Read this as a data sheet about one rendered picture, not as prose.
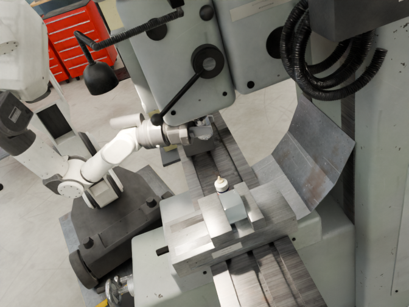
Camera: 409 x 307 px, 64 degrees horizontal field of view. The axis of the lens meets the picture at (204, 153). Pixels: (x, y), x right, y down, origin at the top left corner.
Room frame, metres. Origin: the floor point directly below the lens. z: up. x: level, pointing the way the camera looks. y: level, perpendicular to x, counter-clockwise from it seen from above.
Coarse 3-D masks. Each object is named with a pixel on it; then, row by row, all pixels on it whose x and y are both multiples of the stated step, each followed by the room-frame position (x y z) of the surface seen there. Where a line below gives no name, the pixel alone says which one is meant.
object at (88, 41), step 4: (76, 32) 0.73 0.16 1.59; (80, 32) 0.72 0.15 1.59; (76, 36) 0.73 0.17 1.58; (80, 36) 0.69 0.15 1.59; (84, 36) 0.67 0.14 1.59; (84, 40) 0.66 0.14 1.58; (88, 40) 0.63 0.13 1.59; (92, 40) 0.63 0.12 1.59; (88, 44) 0.62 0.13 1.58; (92, 44) 0.60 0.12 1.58; (92, 48) 0.61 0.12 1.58
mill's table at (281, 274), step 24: (216, 120) 1.24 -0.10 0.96; (216, 144) 1.06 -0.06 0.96; (192, 168) 0.97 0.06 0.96; (216, 168) 0.94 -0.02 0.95; (240, 168) 0.88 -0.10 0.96; (192, 192) 0.84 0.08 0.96; (288, 240) 0.53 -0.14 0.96; (216, 264) 0.54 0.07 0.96; (240, 264) 0.51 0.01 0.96; (264, 264) 0.49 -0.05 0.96; (288, 264) 0.47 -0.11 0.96; (216, 288) 0.47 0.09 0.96; (240, 288) 0.46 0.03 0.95; (264, 288) 0.44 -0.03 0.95; (288, 288) 0.41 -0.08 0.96; (312, 288) 0.39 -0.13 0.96
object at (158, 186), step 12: (144, 168) 1.86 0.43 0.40; (156, 180) 1.68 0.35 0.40; (156, 192) 1.57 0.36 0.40; (72, 228) 1.52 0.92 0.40; (72, 240) 1.42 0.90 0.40; (120, 264) 1.13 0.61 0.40; (132, 264) 1.10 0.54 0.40; (108, 276) 1.08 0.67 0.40; (120, 276) 1.06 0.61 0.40; (84, 288) 1.06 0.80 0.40; (96, 288) 1.04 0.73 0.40; (84, 300) 0.99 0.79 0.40; (96, 300) 0.97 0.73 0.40; (132, 300) 0.99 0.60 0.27
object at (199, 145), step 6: (198, 138) 1.04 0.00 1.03; (210, 138) 1.04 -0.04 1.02; (192, 144) 1.04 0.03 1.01; (198, 144) 1.04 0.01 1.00; (204, 144) 1.04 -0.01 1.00; (210, 144) 1.04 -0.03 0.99; (186, 150) 1.05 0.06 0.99; (192, 150) 1.04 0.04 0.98; (198, 150) 1.04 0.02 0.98; (204, 150) 1.04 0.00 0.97; (186, 156) 1.05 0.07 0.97
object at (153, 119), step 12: (204, 48) 0.67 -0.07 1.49; (216, 48) 0.67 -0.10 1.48; (192, 60) 0.67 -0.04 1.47; (204, 60) 0.66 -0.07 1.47; (216, 60) 0.66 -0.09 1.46; (204, 72) 0.66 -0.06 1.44; (216, 72) 0.66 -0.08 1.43; (192, 84) 0.66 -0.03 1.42; (180, 96) 0.66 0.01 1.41; (168, 108) 0.66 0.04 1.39; (156, 120) 0.65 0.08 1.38
